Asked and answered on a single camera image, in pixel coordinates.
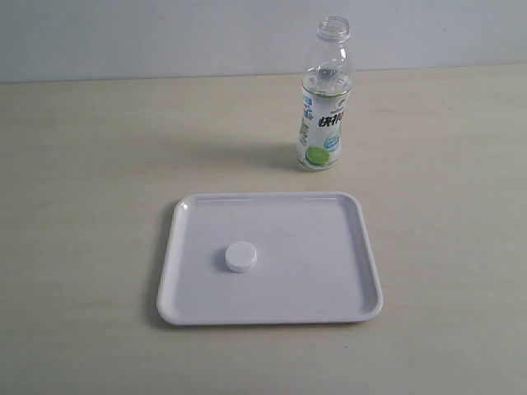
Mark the white bottle cap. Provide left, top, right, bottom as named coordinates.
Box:
left=225, top=241, right=258, bottom=273

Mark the clear labelled drink bottle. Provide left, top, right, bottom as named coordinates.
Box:
left=296, top=16, right=353, bottom=171

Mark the white rectangular plastic tray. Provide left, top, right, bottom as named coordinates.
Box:
left=156, top=192, right=383, bottom=326

